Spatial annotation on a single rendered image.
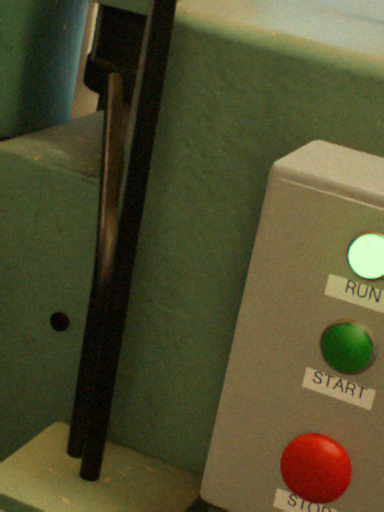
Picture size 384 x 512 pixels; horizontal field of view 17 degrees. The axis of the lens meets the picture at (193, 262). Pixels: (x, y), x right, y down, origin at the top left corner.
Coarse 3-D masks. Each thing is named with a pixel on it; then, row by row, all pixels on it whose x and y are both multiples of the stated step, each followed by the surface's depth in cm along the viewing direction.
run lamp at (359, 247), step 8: (368, 232) 50; (376, 232) 49; (352, 240) 50; (360, 240) 49; (368, 240) 49; (376, 240) 49; (352, 248) 50; (360, 248) 49; (368, 248) 49; (376, 248) 49; (352, 256) 50; (360, 256) 49; (368, 256) 49; (376, 256) 49; (352, 264) 50; (360, 264) 50; (368, 264) 49; (376, 264) 49; (360, 272) 50; (368, 272) 50; (376, 272) 49
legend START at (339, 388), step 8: (304, 376) 52; (312, 376) 52; (320, 376) 52; (328, 376) 52; (304, 384) 52; (312, 384) 52; (320, 384) 52; (328, 384) 52; (336, 384) 52; (344, 384) 52; (352, 384) 52; (320, 392) 52; (328, 392) 52; (336, 392) 52; (344, 392) 52; (352, 392) 52; (360, 392) 52; (368, 392) 51; (344, 400) 52; (352, 400) 52; (360, 400) 52; (368, 400) 52; (368, 408) 52
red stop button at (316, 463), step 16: (288, 448) 53; (304, 448) 52; (320, 448) 52; (336, 448) 52; (288, 464) 53; (304, 464) 52; (320, 464) 52; (336, 464) 52; (288, 480) 53; (304, 480) 52; (320, 480) 52; (336, 480) 52; (304, 496) 53; (320, 496) 52; (336, 496) 52
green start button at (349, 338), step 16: (336, 320) 51; (352, 320) 51; (320, 336) 51; (336, 336) 51; (352, 336) 50; (368, 336) 51; (336, 352) 51; (352, 352) 51; (368, 352) 50; (336, 368) 51; (352, 368) 51; (368, 368) 51
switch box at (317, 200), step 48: (288, 192) 51; (336, 192) 50; (288, 240) 51; (336, 240) 50; (288, 288) 52; (240, 336) 53; (288, 336) 52; (240, 384) 54; (288, 384) 53; (240, 432) 54; (288, 432) 53; (336, 432) 52; (240, 480) 55
